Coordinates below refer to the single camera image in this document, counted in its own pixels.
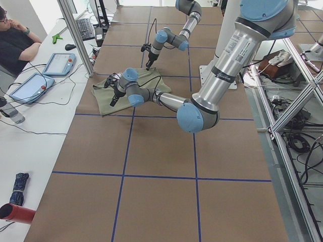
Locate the black box white label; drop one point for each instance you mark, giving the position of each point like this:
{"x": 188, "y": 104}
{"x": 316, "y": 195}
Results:
{"x": 99, "y": 36}

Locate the red cylinder bottle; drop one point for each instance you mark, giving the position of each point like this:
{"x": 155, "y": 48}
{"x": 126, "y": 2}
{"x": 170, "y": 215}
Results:
{"x": 16, "y": 213}

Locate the green plastic toy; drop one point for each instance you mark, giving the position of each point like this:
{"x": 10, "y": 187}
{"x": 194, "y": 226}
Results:
{"x": 55, "y": 38}

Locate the black keyboard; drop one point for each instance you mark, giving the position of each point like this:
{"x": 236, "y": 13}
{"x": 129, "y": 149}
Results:
{"x": 85, "y": 28}

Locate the person in black shirt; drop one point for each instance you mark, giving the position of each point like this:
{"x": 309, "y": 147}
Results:
{"x": 19, "y": 45}

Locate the blue teach pendant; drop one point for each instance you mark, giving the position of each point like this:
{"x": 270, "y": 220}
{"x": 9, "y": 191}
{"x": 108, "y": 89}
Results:
{"x": 59, "y": 64}
{"x": 30, "y": 90}

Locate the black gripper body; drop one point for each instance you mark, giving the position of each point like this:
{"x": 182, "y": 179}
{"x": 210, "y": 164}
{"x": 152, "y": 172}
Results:
{"x": 117, "y": 92}
{"x": 152, "y": 56}

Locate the grey water bottle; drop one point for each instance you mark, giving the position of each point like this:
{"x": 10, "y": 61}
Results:
{"x": 9, "y": 111}

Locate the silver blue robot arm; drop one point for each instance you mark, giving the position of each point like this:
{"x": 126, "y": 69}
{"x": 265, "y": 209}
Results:
{"x": 256, "y": 22}
{"x": 165, "y": 35}

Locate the lower blue teach pendant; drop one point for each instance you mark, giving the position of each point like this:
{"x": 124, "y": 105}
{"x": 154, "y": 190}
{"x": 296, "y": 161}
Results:
{"x": 30, "y": 90}

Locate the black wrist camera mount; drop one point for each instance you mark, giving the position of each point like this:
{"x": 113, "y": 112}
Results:
{"x": 146, "y": 47}

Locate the dark folded umbrella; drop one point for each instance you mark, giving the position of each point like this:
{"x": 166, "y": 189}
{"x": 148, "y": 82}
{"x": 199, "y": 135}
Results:
{"x": 17, "y": 196}

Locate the black computer mouse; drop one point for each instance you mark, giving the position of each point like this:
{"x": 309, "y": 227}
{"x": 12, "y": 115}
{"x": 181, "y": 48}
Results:
{"x": 69, "y": 47}

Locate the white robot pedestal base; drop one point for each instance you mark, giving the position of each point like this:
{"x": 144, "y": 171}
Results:
{"x": 232, "y": 11}

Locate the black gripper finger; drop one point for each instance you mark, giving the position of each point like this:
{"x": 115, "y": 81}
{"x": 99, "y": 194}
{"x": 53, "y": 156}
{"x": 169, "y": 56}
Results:
{"x": 114, "y": 100}
{"x": 149, "y": 64}

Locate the aluminium frame post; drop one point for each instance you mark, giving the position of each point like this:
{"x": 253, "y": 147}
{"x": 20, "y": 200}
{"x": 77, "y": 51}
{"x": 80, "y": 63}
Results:
{"x": 72, "y": 26}

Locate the upper blue teach pendant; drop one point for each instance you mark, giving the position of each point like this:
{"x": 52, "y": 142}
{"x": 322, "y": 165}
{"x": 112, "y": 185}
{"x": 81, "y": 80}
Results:
{"x": 59, "y": 64}

